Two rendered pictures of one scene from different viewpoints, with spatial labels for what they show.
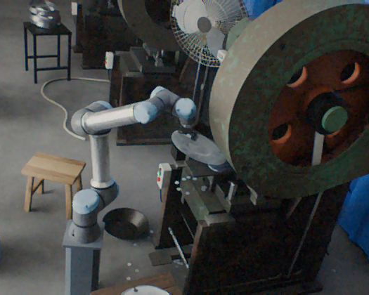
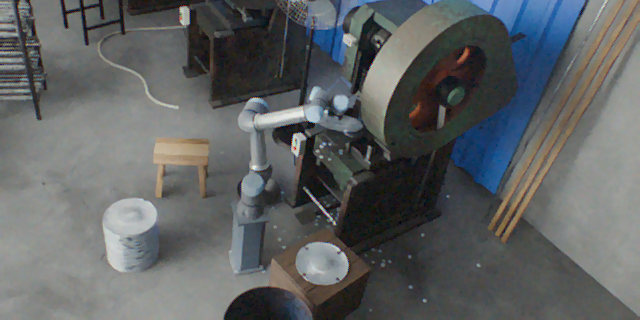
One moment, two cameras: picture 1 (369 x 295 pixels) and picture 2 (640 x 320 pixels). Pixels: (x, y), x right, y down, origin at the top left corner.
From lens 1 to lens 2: 127 cm
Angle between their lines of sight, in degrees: 15
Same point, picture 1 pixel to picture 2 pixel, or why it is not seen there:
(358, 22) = (470, 28)
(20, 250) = (172, 235)
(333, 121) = (455, 98)
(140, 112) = (313, 115)
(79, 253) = (251, 228)
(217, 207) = (358, 167)
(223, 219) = (366, 177)
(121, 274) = (272, 237)
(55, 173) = (187, 156)
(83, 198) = (252, 182)
